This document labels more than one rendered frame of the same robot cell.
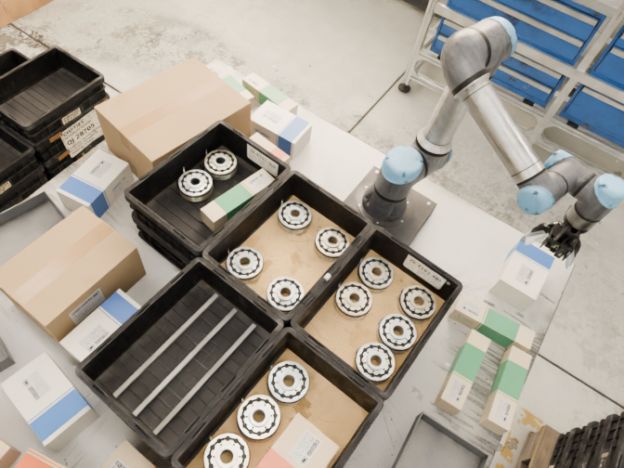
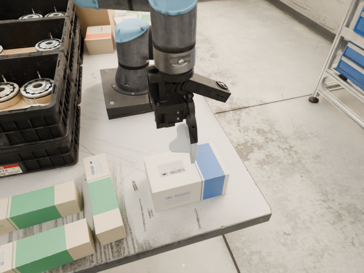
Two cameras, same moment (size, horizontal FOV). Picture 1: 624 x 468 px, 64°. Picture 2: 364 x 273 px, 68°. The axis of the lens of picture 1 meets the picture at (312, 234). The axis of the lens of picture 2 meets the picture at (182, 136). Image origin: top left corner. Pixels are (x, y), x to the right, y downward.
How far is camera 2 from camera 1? 1.40 m
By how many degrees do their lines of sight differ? 33
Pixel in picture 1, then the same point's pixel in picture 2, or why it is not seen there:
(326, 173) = not seen: hidden behind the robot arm
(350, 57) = (287, 73)
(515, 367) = (59, 237)
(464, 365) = (24, 200)
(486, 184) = (335, 182)
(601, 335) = not seen: outside the picture
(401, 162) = (126, 24)
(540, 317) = (169, 229)
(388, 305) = not seen: hidden behind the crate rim
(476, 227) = (199, 132)
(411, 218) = (143, 96)
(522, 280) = (162, 170)
